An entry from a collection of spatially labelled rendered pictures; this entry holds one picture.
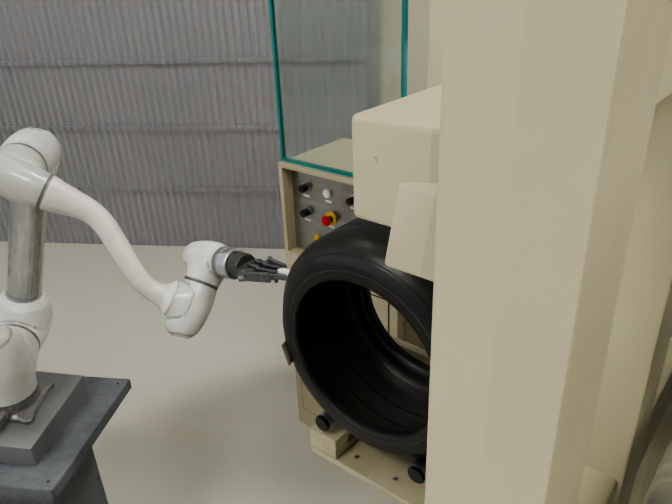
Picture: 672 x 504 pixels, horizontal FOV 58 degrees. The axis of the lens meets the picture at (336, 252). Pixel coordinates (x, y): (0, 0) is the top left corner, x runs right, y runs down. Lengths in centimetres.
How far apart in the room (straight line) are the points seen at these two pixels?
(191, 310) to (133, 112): 292
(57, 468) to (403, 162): 154
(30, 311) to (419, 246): 164
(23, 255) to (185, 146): 255
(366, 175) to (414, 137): 10
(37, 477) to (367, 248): 124
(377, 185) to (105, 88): 385
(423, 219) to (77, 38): 405
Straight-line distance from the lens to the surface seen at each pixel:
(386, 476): 160
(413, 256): 67
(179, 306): 173
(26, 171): 175
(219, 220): 456
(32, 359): 212
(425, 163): 76
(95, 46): 453
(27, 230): 200
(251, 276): 161
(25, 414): 213
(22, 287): 211
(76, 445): 210
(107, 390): 228
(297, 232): 243
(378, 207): 82
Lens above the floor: 197
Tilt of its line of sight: 26 degrees down
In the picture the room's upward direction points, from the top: 2 degrees counter-clockwise
